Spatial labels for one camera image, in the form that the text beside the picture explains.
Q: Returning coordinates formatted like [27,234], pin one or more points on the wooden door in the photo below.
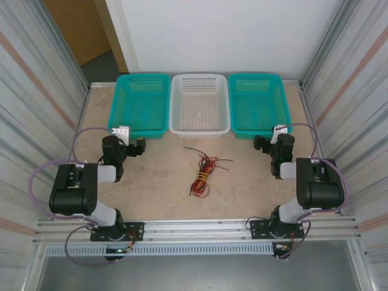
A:
[78,24]

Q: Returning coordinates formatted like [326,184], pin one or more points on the white plastic basket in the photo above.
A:
[198,106]

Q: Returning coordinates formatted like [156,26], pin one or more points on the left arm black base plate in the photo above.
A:
[135,227]

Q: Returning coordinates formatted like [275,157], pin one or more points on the aluminium mounting rail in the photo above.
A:
[194,230]

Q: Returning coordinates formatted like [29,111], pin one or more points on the wooden door frame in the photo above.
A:
[116,36]

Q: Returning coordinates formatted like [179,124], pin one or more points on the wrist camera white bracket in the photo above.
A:
[277,133]
[121,131]

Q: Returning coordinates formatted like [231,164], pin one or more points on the aluminium table edge profile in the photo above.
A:
[103,85]

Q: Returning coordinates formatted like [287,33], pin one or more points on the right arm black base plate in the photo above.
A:
[257,227]

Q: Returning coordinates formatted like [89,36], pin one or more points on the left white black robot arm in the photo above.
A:
[72,197]

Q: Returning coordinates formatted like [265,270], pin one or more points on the black base connector box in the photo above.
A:
[282,255]
[115,257]

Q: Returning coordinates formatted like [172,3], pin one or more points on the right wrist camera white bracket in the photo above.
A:
[277,133]

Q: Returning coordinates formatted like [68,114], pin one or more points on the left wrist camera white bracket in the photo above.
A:
[121,131]

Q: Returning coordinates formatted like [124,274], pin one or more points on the teal plastic basket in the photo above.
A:
[257,103]
[142,103]

